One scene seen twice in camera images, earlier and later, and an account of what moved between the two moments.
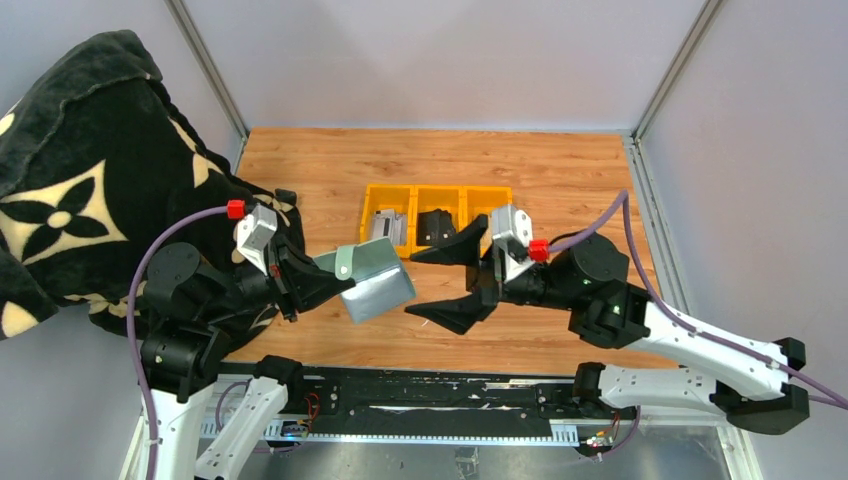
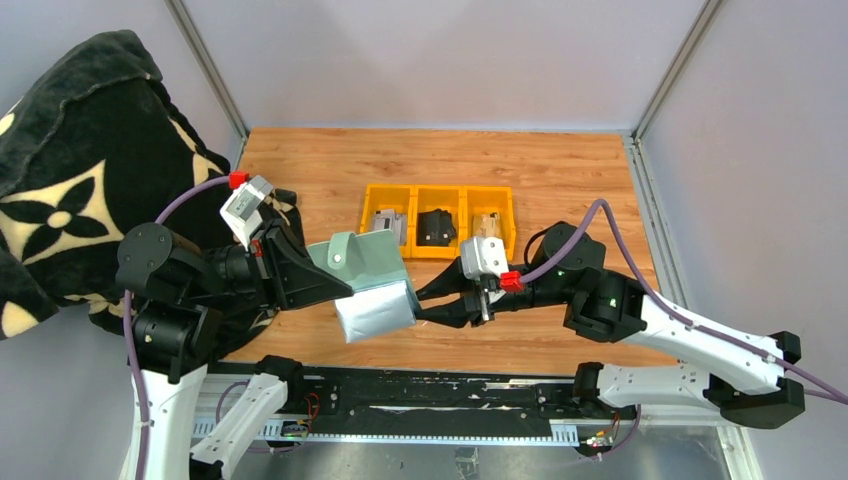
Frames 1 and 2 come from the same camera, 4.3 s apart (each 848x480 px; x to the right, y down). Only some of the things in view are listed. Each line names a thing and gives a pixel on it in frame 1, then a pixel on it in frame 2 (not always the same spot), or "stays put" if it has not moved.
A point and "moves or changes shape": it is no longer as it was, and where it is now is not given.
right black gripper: [485, 287] -> [451, 280]
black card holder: [433, 226] stays put
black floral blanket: [94, 158] stays put
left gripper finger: [303, 284] stays put
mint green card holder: [381, 281] moves or changes shape
